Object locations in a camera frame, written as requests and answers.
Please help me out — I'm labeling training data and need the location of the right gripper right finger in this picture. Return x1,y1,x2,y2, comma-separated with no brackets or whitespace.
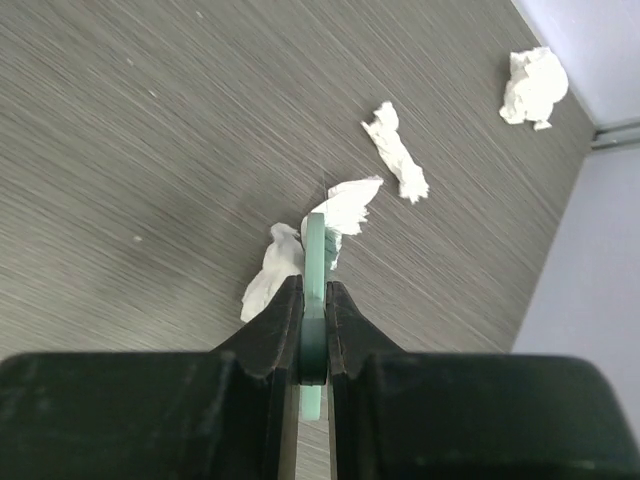
326,282,639,479

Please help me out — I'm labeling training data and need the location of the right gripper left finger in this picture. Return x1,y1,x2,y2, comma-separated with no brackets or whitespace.
1,277,303,479

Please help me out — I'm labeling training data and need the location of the green hand brush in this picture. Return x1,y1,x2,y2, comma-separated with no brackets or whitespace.
299,213,328,421

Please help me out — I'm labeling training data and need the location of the large paper scrap top right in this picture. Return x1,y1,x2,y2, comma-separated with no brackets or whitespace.
499,46,569,131

